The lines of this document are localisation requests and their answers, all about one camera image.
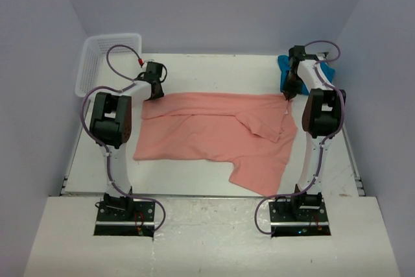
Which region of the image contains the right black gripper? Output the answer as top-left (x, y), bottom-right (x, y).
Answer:
top-left (283, 71), bottom-right (305, 102)

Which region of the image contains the pink t shirt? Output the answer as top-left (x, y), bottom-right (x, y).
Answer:
top-left (134, 92), bottom-right (297, 196)

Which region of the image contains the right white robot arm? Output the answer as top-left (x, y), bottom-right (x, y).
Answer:
top-left (282, 45), bottom-right (346, 221)

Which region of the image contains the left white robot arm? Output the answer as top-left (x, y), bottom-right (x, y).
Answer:
top-left (80, 60), bottom-right (167, 221)

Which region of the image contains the blue folded t shirt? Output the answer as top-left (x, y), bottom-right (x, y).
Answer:
top-left (277, 55), bottom-right (335, 92)

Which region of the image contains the white plastic basket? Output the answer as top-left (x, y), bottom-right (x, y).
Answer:
top-left (75, 33), bottom-right (142, 97)

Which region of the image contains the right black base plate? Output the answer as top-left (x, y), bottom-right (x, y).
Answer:
top-left (268, 199), bottom-right (331, 237)

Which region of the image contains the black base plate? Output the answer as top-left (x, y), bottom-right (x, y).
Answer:
top-left (268, 199), bottom-right (331, 237)
top-left (93, 200), bottom-right (155, 238)

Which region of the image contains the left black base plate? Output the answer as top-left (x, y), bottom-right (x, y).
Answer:
top-left (93, 200), bottom-right (155, 238)

